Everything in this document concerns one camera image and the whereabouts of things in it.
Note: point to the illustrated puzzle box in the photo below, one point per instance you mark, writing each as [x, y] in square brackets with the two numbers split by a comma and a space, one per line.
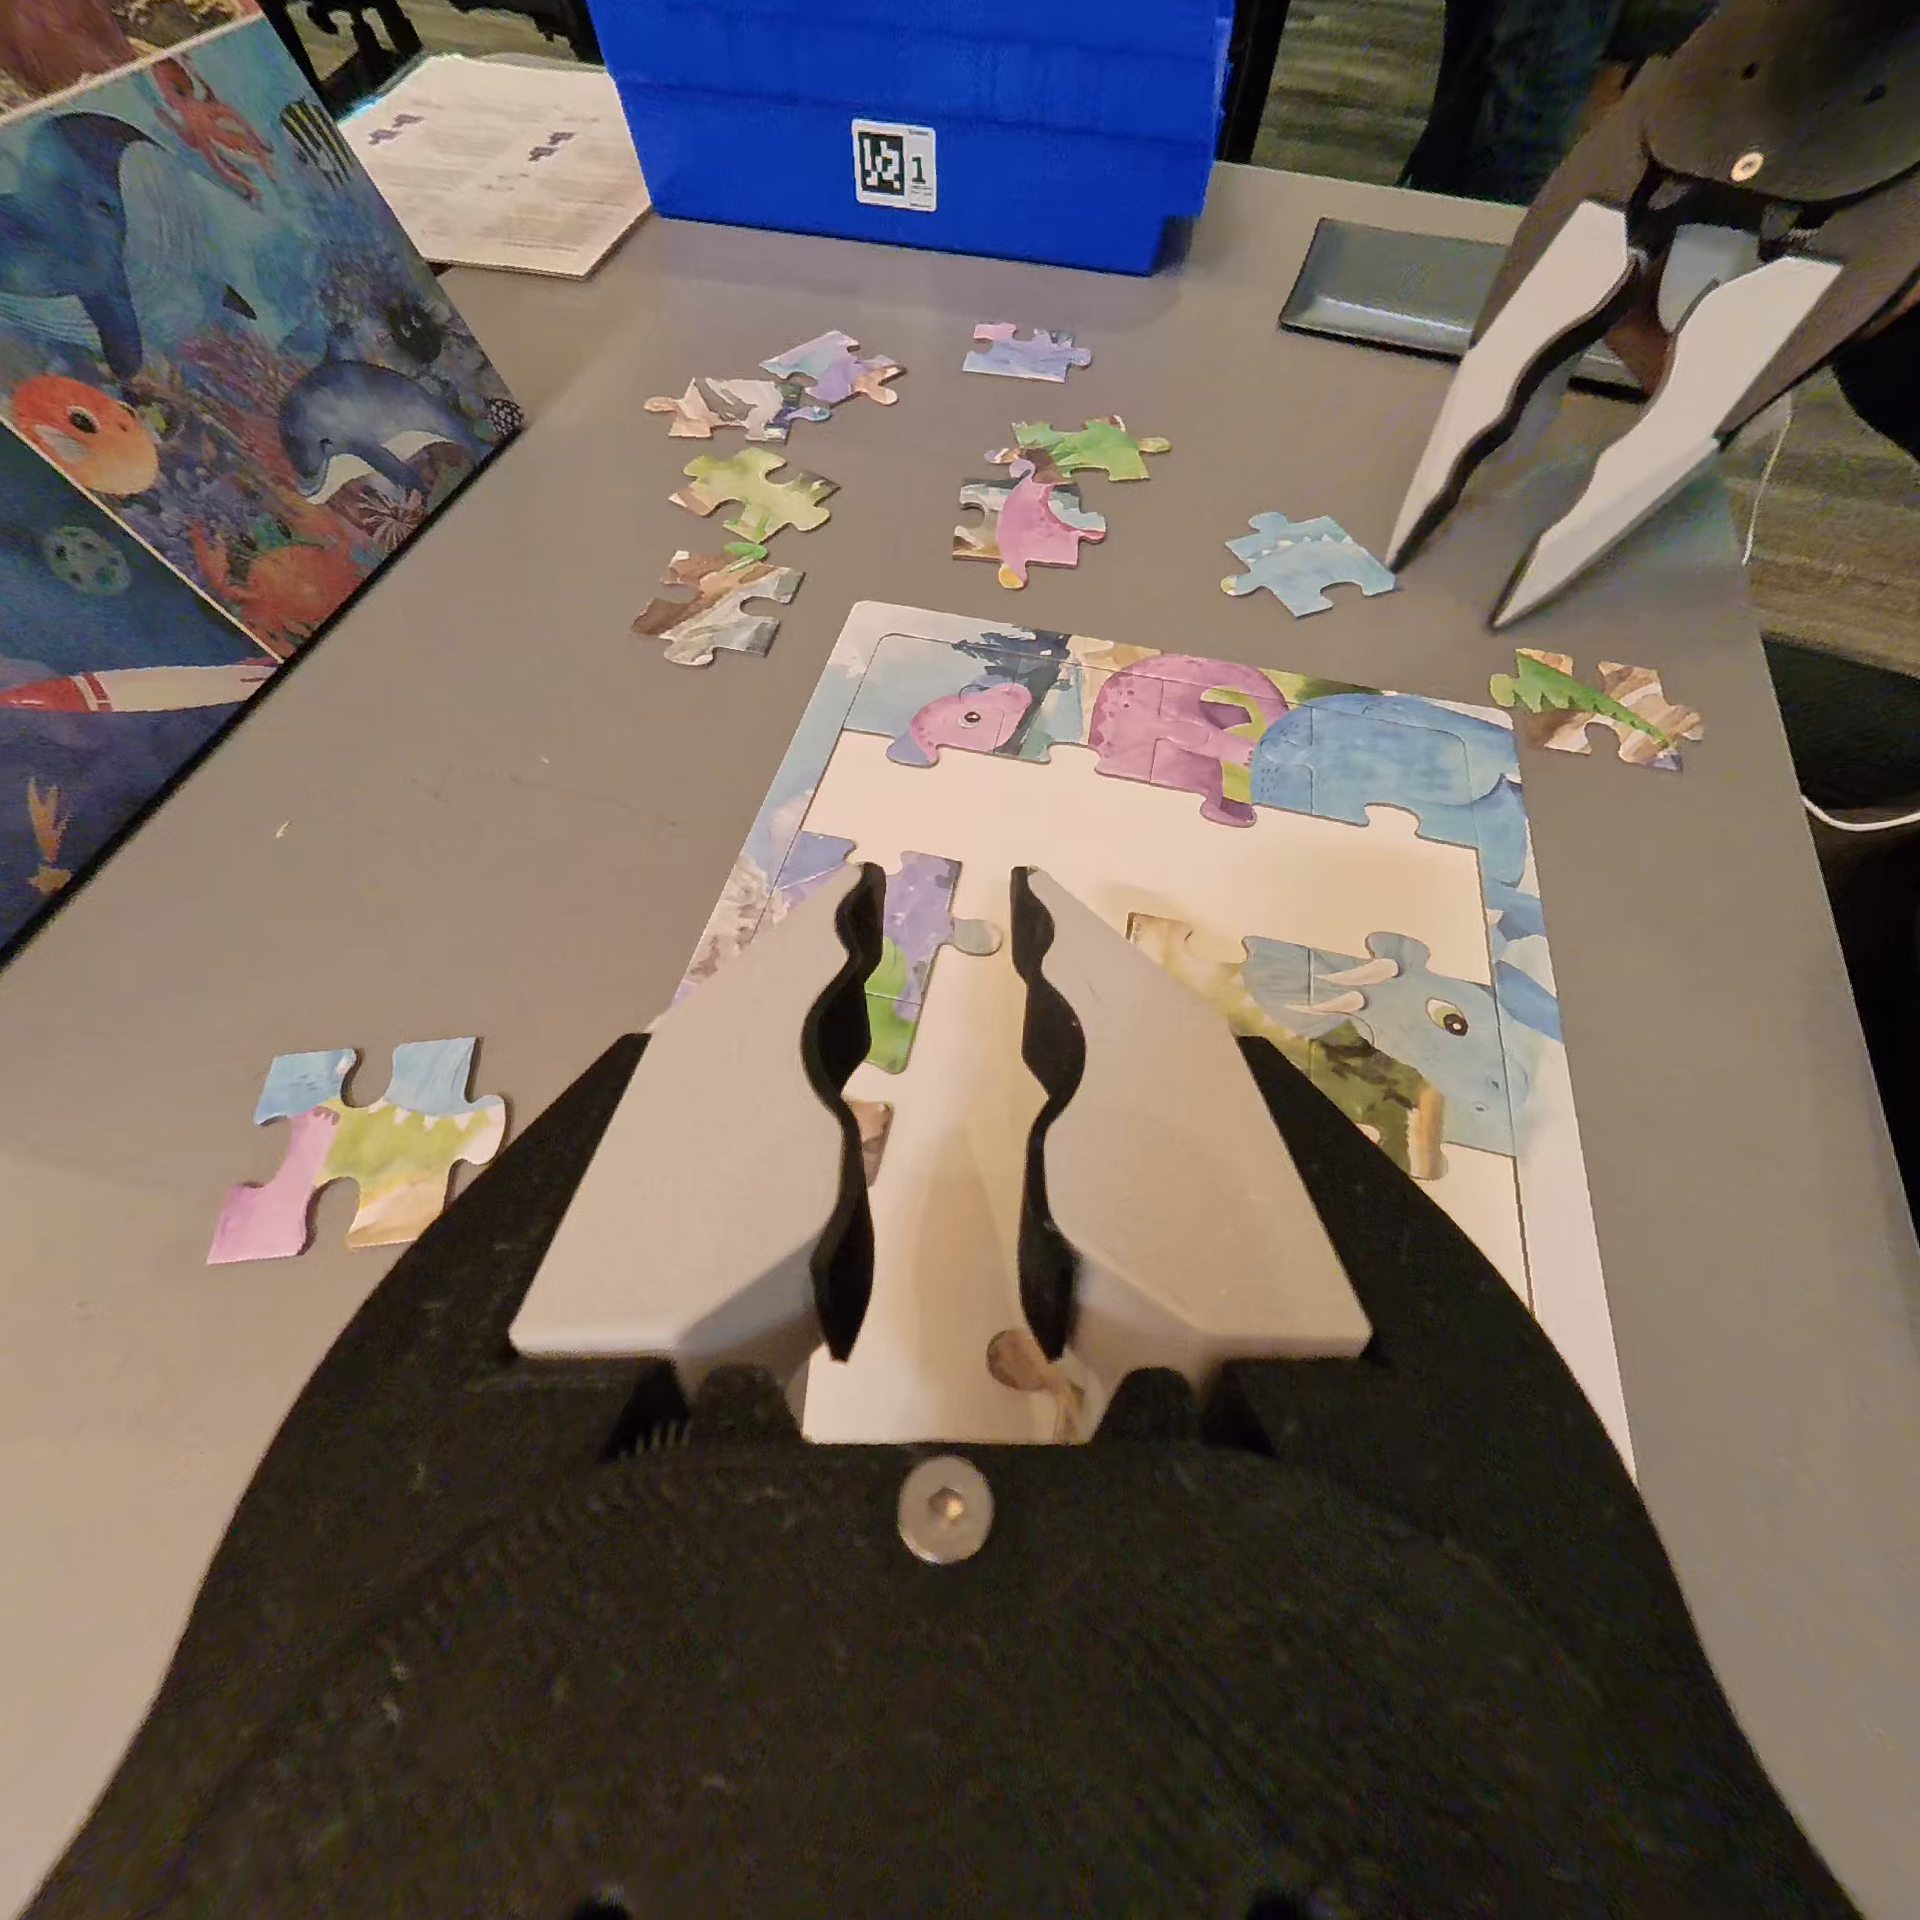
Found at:
[196, 376]

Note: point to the person's right hand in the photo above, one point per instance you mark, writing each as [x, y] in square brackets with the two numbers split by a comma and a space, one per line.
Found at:
[1647, 329]

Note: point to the black office chair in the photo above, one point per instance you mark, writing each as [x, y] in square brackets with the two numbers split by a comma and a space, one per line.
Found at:
[352, 38]

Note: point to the green yellow puzzle piece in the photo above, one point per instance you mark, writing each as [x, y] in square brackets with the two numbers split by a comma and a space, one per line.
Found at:
[758, 488]

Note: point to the blue triceratops head puzzle piece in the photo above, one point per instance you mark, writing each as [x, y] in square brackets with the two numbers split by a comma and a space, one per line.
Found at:
[1424, 1035]

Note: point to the blue dinosaur body puzzle piece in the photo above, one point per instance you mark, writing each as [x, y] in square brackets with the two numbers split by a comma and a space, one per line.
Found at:
[1381, 763]

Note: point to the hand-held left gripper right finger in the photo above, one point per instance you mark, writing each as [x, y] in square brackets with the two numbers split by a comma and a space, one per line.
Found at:
[1200, 1200]

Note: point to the dark grey flat tray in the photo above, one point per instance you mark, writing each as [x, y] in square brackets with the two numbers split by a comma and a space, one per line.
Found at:
[1381, 285]

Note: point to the green dinosaur brown puzzle piece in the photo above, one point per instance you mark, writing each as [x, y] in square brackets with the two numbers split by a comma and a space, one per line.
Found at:
[1590, 704]

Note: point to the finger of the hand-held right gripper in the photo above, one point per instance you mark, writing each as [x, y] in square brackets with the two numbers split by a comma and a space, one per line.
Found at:
[1517, 329]
[1711, 376]

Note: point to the pink dinosaur head puzzle piece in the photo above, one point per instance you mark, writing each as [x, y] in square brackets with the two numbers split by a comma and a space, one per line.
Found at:
[975, 714]

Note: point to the pink yellow blue puzzle piece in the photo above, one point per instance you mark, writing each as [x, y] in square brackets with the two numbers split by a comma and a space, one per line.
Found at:
[376, 1155]

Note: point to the brown grey puzzle piece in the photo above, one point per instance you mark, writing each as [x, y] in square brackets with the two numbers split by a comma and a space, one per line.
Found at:
[720, 608]

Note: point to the green tan puzzle piece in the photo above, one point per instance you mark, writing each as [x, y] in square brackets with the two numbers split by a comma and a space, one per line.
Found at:
[1088, 446]

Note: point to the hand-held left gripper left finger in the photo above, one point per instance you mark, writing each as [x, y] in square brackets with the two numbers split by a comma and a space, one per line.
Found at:
[676, 1200]

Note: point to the dinosaur puzzle tray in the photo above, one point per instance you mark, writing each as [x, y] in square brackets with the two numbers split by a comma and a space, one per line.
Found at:
[1200, 855]

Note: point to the blue plastic bin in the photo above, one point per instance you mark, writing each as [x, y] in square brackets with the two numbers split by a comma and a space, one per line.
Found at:
[1050, 150]

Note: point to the blue white puzzle piece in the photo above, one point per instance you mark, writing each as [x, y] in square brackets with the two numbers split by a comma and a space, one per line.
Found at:
[1306, 562]

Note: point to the purple dinosaur body puzzle piece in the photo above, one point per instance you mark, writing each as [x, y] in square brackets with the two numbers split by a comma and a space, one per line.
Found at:
[1154, 721]

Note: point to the pastel purple pink puzzle piece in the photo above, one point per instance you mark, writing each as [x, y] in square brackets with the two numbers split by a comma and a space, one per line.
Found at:
[1028, 352]

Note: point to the paper instruction sheet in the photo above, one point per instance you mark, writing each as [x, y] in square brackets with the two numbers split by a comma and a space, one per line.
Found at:
[495, 166]

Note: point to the purple blue green puzzle piece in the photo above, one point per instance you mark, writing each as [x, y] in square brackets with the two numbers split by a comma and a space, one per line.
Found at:
[1238, 758]

